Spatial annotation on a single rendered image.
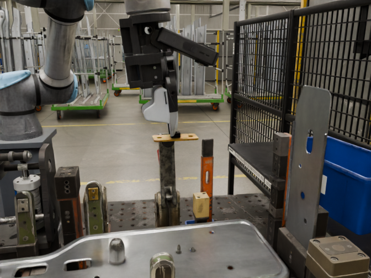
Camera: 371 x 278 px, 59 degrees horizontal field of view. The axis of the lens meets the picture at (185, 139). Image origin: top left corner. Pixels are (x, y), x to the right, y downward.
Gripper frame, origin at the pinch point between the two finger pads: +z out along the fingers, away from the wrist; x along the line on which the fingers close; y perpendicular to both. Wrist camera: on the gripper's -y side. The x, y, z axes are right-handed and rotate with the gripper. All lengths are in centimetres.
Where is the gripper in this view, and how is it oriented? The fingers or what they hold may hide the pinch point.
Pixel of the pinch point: (174, 127)
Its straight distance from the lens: 61.7
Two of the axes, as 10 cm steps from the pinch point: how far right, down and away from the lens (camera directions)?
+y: -9.7, 1.5, -1.6
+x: 2.0, 2.7, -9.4
